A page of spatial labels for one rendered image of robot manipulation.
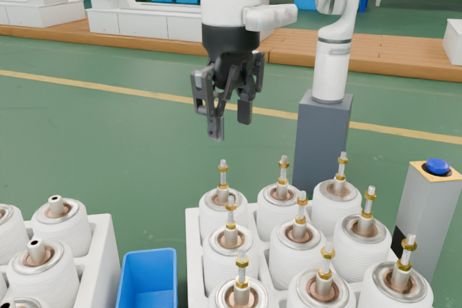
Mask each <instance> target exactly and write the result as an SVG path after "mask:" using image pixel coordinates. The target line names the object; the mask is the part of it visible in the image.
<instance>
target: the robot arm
mask: <svg viewBox="0 0 462 308"><path fill-rule="evenodd" d="M358 3H359V0H316V8H317V10H318V11H319V13H321V14H340V15H342V17H341V18H340V20H338V21H336V22H335V23H333V24H331V25H328V26H326V27H322V28H321V29H319V31H318V40H317V47H316V61H315V67H314V75H313V87H312V95H311V98H312V100H314V101H316V102H319V103H323V104H330V105H332V104H338V103H341V102H342V101H343V100H344V90H345V86H346V81H347V72H348V66H349V57H350V51H351V41H352V37H353V30H354V25H355V18H356V14H357V10H358ZM297 13H298V8H297V7H296V5H294V4H280V5H263V4H261V0H201V37H202V45H203V48H204V49H206V51H207V52H208V62H207V64H206V67H205V68H204V69H202V70H200V71H199V70H196V69H193V70H192V71H191V72H190V81H191V87H192V96H193V102H194V108H195V113H198V114H201V115H203V116H207V130H208V137H209V138H210V139H211V140H214V141H216V142H221V141H222V140H224V116H223V112H224V109H225V107H226V102H227V101H229V100H230V99H231V96H232V92H233V90H234V89H236V92H237V95H238V97H240V98H239V99H237V121H238V122H239V123H241V124H246V125H249V124H250V123H252V101H253V99H255V96H256V93H257V92H259V93H260V92H261V91H262V87H263V74H264V66H265V52H260V51H255V50H256V49H257V48H259V45H260V36H261V32H262V31H267V30H272V29H275V28H279V27H282V26H284V25H289V24H291V23H295V22H297ZM253 75H254V76H256V84H255V82H254V77H253ZM215 86H216V87H217V88H218V89H222V90H224V91H223V92H222V93H220V92H217V91H215ZM215 98H218V99H219V101H218V104H217V107H215V102H214V101H215ZM202 100H204V101H205V105H203V101H202Z"/></svg>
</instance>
